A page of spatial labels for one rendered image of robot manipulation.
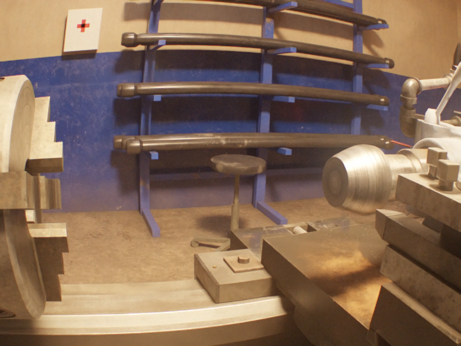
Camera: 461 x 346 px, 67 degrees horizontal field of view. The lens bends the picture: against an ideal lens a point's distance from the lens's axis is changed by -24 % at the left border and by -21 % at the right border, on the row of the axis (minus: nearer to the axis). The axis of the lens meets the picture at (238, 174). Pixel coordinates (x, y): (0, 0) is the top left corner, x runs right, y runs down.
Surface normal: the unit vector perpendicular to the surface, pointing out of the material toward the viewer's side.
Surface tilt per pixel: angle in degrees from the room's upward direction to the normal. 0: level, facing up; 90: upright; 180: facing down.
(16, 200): 70
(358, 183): 78
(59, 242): 100
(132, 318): 48
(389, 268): 90
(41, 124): 40
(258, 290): 90
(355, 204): 120
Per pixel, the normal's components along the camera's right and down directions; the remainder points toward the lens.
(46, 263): 0.35, 0.42
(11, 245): 0.91, 0.15
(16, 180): 0.36, -0.09
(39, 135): 0.27, -0.58
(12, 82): 0.17, -0.83
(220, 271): 0.05, -0.97
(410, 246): -0.94, 0.04
